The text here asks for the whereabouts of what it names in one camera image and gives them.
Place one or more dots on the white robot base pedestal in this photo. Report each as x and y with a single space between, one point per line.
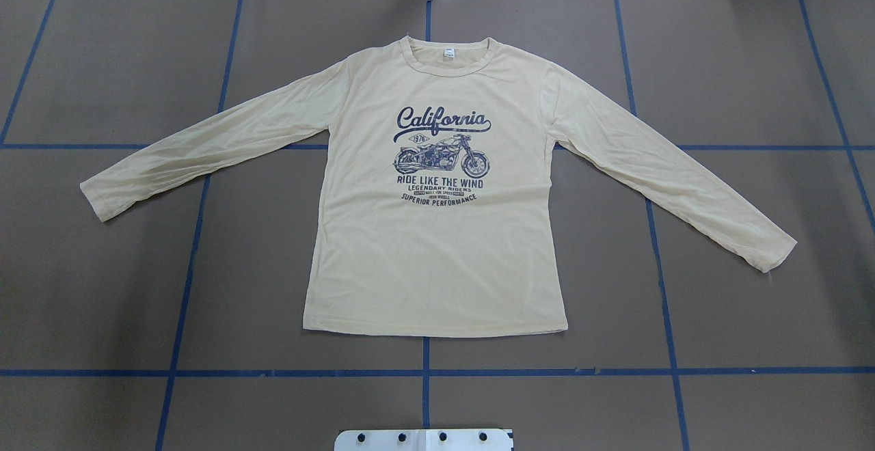
426 439

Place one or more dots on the cream long-sleeve printed shirt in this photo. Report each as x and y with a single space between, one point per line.
434 212

